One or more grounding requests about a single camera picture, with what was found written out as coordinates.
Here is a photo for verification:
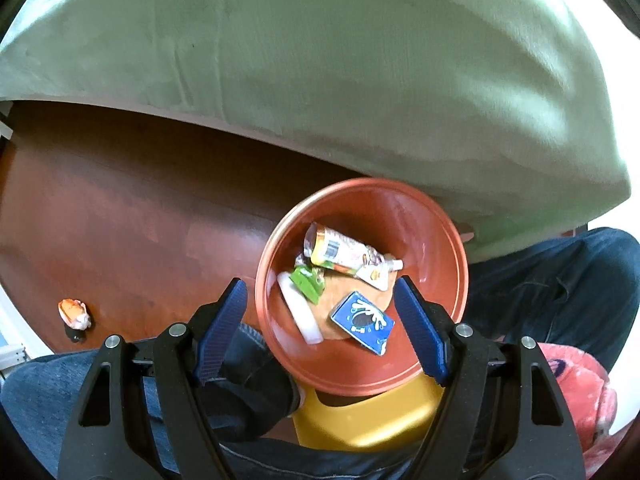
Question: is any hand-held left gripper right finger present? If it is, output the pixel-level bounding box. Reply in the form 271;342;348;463
393;275;587;480

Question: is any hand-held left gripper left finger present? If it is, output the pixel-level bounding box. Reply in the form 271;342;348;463
57;277;248;480

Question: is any orange plastic basin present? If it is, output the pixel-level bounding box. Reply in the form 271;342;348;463
255;177;469;397

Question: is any blue cookie packet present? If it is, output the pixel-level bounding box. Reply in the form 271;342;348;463
330;291;396;356

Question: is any white plastic tube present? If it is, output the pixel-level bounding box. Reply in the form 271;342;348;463
278;271;323;345

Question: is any green crumpled wrapper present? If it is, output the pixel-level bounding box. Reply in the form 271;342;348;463
291;265;327;305

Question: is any yellow plastic stool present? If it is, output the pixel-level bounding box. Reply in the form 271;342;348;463
291;372;446;453

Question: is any yellow spout drink pouch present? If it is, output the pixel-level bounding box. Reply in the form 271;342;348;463
302;222;404;292

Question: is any person's right leg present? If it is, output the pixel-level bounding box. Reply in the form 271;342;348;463
460;227;640;371

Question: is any orange white crumpled wrapper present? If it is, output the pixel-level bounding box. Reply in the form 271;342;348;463
58;298;94;332

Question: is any pink plush slipper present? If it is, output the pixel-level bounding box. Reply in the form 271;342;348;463
537;342;618;466

